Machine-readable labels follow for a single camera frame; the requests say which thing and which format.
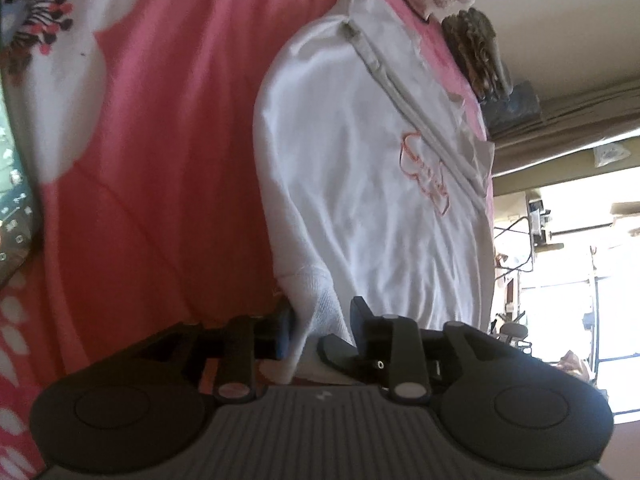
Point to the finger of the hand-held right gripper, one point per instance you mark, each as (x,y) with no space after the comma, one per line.
(340,352)

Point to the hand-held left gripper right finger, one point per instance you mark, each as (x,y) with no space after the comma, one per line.
(362,325)

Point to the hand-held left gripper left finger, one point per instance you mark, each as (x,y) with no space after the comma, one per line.
(286,332)

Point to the white sweatshirt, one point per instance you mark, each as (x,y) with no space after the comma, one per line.
(360,185)

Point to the stack of dark folded clothes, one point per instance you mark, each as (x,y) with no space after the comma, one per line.
(477,45)

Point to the black office chair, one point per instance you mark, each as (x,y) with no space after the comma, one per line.
(512,330)

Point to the pink floral blanket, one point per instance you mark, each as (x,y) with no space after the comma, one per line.
(175,160)

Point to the bright window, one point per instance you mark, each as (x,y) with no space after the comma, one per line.
(615,310)

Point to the grey-blue box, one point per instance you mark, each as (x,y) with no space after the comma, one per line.
(515,107)

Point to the beige curtain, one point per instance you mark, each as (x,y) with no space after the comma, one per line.
(575,125)

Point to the white plastic bag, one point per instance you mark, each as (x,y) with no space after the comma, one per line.
(611,155)

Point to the teal patterned cloth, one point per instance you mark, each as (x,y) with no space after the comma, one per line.
(15,200)

